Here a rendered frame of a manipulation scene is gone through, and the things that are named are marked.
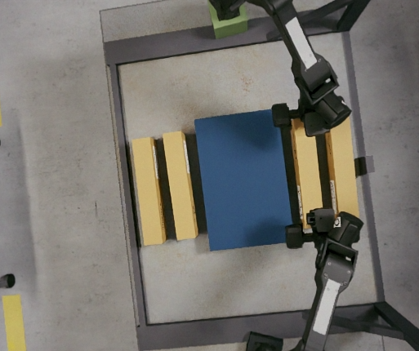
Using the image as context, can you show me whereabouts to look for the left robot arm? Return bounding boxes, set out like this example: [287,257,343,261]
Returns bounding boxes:
[288,207,363,351]

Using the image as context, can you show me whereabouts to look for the brown cardboard carton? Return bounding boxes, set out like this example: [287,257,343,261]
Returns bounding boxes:
[291,118,323,229]
[324,116,359,219]
[131,137,168,246]
[163,131,199,240]

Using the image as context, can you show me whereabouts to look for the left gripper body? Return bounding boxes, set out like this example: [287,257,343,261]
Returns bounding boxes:
[285,224,330,249]

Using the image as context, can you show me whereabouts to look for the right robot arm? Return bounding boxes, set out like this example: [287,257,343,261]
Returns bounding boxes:
[209,0,351,137]

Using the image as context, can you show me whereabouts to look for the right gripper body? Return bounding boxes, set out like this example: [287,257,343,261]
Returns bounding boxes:
[271,98,315,128]

